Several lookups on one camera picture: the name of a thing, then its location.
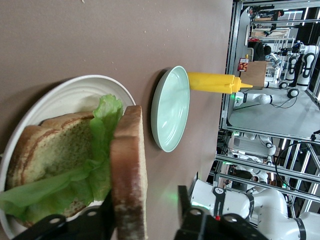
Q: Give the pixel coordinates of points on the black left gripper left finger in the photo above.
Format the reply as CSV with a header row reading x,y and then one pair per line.
x,y
75,225

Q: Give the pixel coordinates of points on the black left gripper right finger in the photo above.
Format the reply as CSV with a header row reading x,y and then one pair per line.
x,y
200,225

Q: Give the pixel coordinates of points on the bread slice dark crust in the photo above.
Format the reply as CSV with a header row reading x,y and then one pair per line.
x,y
127,175

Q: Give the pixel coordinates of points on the brown bread slice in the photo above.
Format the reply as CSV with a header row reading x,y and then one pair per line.
x,y
50,150

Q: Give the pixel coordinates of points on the green lettuce leaf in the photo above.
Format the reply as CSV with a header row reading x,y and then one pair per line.
x,y
105,140

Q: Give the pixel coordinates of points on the yellow mustard squeeze bottle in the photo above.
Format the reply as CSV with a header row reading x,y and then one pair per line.
x,y
207,81

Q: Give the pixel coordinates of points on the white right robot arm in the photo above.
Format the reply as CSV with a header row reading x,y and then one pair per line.
x,y
270,200

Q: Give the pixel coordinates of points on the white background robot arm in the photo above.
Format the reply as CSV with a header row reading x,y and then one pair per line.
x,y
257,98

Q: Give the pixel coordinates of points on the green plate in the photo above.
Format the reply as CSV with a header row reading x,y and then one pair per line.
x,y
172,110

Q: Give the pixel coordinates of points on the beige plate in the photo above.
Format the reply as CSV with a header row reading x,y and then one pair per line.
x,y
75,87

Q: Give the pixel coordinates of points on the red emergency stop button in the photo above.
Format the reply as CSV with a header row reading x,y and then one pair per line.
x,y
217,218

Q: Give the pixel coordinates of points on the brown wooden box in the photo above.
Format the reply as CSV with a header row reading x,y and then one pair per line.
x,y
253,75

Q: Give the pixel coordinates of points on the person in black clothes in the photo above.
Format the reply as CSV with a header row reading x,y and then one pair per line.
x,y
260,51

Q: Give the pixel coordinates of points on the white humanoid robot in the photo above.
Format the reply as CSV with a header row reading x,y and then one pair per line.
x,y
306,65

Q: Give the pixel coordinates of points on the aluminium cell frame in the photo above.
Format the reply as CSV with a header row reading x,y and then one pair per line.
x,y
233,37

